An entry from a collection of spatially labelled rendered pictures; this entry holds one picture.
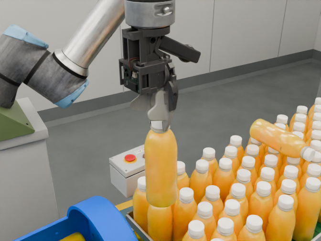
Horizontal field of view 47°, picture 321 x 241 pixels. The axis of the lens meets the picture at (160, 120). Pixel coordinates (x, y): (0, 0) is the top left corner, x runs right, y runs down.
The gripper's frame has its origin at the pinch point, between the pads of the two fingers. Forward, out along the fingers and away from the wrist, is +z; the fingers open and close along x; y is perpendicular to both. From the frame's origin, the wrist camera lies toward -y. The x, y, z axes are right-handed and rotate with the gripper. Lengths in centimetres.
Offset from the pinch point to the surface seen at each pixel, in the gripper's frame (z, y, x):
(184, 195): 28.4, -11.9, -5.1
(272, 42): 90, -363, -232
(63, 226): 28.6, 19.0, -14.3
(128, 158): 27.8, -9.7, -29.4
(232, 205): 28.7, -19.2, 5.6
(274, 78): 128, -343, -209
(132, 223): 42.0, -2.6, -17.6
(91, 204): 17.2, 15.6, -4.4
